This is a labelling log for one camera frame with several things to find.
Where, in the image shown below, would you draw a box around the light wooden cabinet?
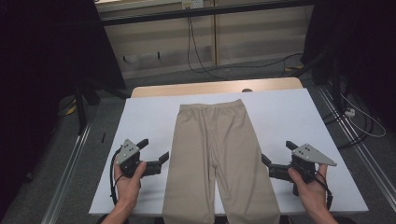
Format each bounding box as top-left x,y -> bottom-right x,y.
94,0 -> 315,80

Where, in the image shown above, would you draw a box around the person's right hand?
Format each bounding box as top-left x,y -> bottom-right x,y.
288,164 -> 331,216

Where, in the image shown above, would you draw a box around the beige pants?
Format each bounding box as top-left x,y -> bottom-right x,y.
162,98 -> 281,224

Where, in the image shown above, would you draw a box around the aluminium floor rail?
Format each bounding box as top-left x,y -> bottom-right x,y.
41,122 -> 92,224
317,85 -> 396,203

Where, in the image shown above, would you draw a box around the wooden table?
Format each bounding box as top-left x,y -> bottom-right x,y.
130,77 -> 304,99

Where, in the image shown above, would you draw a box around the black metal stand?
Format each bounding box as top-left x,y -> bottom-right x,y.
74,78 -> 129,135
292,50 -> 344,110

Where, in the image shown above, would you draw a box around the black horizontal bar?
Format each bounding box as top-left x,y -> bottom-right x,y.
99,0 -> 316,27

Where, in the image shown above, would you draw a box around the black table frame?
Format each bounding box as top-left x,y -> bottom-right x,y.
95,214 -> 358,224

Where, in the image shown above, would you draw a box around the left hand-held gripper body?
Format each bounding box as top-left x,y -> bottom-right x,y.
115,138 -> 148,179

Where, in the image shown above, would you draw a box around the white floor cable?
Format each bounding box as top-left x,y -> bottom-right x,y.
339,92 -> 387,139

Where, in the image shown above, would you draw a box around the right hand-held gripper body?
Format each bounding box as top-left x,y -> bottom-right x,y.
289,143 -> 338,197

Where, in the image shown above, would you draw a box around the white table cover board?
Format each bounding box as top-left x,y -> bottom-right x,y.
88,88 -> 369,217

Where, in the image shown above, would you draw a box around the black hanging cable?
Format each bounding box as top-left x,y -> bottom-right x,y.
186,8 -> 230,81
189,15 -> 304,78

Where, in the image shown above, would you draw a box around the white wall socket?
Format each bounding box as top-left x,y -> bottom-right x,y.
181,0 -> 205,9

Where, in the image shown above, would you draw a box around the person's left hand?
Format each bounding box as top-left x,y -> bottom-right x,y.
113,158 -> 148,206

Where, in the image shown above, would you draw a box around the black curtain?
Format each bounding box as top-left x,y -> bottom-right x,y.
0,0 -> 127,218
301,0 -> 396,125

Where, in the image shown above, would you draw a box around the black floor cables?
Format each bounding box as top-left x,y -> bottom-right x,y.
321,80 -> 375,150

